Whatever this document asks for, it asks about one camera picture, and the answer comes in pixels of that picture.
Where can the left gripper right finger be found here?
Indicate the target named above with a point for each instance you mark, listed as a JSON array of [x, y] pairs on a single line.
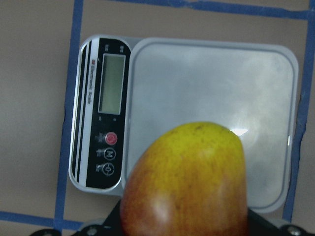
[[258, 226]]

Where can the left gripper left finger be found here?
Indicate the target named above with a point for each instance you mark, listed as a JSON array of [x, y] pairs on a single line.
[[111, 226]]

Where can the red yellow mango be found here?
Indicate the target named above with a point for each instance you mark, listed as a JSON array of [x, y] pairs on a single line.
[[190, 182]]

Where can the silver digital kitchen scale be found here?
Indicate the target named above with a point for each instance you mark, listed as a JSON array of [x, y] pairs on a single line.
[[130, 91]]

